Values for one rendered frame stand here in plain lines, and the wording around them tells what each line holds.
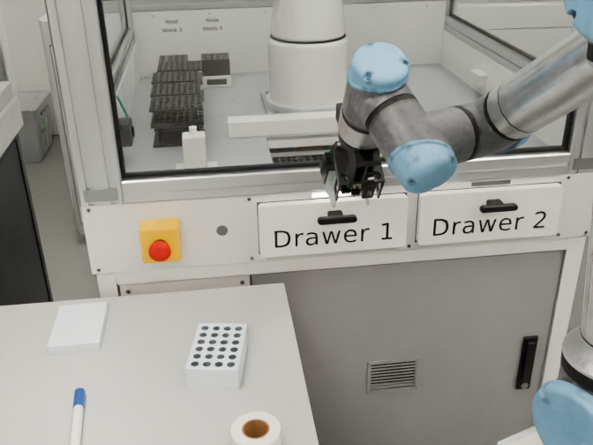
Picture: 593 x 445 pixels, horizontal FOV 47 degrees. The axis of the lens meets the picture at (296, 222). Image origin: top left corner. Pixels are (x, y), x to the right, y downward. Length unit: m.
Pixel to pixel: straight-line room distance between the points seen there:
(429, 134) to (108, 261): 0.73
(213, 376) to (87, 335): 0.26
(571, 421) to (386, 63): 0.47
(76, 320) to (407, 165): 0.70
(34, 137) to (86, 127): 3.00
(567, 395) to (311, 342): 0.88
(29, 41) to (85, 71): 3.38
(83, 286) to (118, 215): 1.63
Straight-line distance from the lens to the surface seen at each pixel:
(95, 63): 1.21
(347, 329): 1.49
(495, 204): 1.36
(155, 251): 1.25
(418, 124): 0.86
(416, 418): 1.70
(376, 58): 0.89
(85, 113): 1.24
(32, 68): 4.63
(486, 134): 0.92
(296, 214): 1.29
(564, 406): 0.70
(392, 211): 1.33
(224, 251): 1.34
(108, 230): 1.32
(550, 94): 0.84
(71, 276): 3.01
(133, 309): 1.32
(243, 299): 1.31
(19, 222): 2.25
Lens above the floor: 1.48
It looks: 27 degrees down
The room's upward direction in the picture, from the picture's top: 1 degrees counter-clockwise
